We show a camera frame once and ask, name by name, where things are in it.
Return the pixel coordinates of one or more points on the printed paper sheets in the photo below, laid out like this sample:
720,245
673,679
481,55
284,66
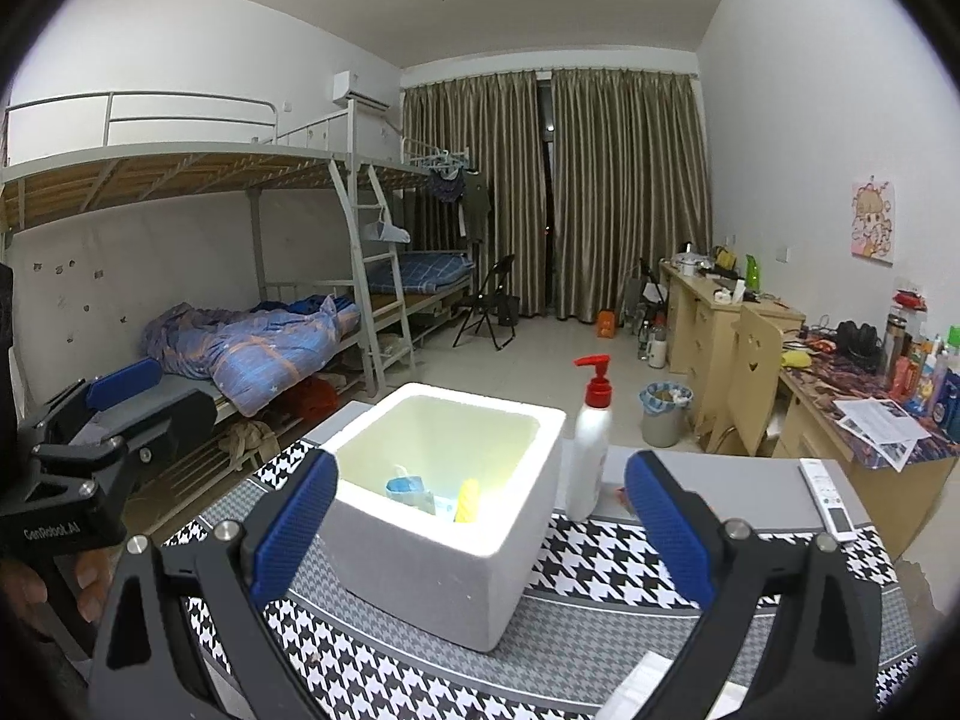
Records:
881,427

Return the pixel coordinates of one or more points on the wooden chair smiley cutout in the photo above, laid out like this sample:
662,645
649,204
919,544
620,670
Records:
750,360

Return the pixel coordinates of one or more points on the white metal bunk bed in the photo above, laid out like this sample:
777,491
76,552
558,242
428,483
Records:
187,172
442,165

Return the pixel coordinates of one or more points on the person's left hand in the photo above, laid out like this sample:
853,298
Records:
94,585

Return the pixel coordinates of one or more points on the green bottle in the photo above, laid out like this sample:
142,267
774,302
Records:
751,274

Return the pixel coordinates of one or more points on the pink cartoon wall poster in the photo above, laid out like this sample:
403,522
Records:
872,221

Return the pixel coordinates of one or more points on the yellow cloth on desk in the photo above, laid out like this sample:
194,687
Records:
796,358

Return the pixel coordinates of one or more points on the white hanging bag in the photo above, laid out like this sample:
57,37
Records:
386,231

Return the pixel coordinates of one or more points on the white remote control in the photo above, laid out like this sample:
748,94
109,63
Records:
825,499

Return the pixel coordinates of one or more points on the hanging dark clothes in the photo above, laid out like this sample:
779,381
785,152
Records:
469,199

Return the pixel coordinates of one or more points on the white flask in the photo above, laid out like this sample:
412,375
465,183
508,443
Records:
658,352

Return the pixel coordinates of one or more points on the row of toiletry bottles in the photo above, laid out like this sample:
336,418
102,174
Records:
930,375

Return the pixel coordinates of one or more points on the red bag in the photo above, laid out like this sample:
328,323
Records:
313,401

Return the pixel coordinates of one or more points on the brown curtain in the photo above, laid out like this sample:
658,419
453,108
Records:
630,195
480,195

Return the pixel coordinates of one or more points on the white foam box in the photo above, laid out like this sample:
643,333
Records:
450,577

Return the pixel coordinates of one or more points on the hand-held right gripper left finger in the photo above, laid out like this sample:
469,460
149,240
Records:
296,525

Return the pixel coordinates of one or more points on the grey trash bin blue bag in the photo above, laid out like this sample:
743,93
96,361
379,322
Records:
664,420

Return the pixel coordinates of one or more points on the yellow mesh cloth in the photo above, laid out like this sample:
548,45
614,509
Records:
466,502

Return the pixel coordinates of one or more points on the black folding chair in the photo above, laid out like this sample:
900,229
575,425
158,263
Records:
649,289
495,281

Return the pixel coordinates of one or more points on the light wooden desk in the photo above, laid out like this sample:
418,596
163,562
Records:
877,495
697,322

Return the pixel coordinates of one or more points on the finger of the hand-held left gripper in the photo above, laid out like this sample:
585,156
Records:
172,412
124,382

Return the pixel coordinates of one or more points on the white pump bottle red top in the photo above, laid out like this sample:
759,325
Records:
589,457

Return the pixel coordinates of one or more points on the orange jug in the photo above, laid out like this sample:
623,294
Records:
606,324

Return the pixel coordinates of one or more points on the blue plaid quilt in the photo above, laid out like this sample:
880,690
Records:
247,349

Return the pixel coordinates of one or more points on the white air conditioner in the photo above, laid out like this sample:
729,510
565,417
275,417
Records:
360,88

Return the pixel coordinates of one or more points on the houndstooth tablecloth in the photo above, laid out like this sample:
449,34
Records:
600,570

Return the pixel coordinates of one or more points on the silver cooking pot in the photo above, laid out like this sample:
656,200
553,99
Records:
691,262

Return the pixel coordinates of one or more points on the red snack packet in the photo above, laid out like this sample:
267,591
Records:
621,496

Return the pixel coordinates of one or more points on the blue face mask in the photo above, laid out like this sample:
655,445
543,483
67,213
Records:
409,491

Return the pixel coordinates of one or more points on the small black bin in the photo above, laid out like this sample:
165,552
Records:
509,311

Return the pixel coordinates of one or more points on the blue checked mattress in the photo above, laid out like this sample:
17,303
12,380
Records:
427,270

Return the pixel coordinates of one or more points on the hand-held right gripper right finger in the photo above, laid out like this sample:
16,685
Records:
671,532

